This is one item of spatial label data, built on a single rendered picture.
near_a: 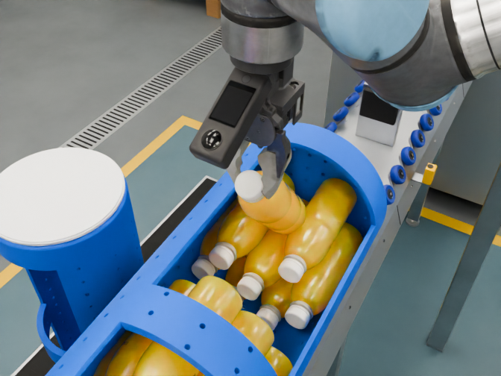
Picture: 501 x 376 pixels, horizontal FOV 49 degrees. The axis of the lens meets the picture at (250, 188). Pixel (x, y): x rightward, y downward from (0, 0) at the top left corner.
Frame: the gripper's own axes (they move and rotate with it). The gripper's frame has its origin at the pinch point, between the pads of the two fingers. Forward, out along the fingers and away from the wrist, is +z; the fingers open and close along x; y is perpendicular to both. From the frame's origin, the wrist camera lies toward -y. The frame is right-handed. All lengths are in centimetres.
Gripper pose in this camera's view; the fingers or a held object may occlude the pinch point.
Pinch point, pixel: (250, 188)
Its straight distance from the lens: 74.5
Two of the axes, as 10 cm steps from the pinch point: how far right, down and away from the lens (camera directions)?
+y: 4.9, -6.0, 6.3
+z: -0.1, 7.2, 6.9
